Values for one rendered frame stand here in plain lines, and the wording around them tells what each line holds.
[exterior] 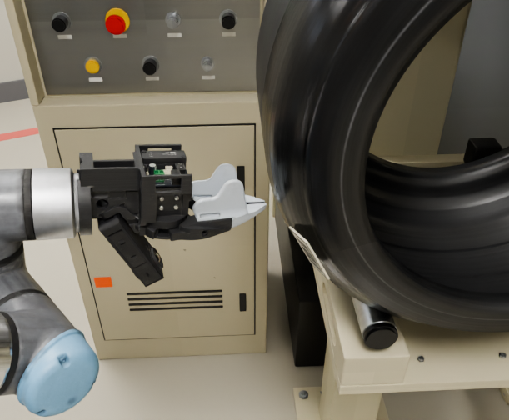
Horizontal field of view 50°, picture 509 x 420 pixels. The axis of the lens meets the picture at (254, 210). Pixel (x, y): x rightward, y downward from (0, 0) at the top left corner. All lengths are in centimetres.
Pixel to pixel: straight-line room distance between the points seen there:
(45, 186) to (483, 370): 63
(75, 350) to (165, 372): 131
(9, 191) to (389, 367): 52
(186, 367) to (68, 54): 102
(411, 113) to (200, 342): 110
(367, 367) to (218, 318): 100
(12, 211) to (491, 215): 69
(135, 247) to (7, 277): 13
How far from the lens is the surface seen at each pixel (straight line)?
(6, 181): 59
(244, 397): 176
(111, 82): 134
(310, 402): 174
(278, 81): 52
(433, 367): 85
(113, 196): 60
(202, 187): 64
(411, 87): 95
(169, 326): 175
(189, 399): 176
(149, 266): 65
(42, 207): 58
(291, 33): 51
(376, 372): 78
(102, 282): 164
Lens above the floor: 144
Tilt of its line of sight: 36 degrees down
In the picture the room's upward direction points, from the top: straight up
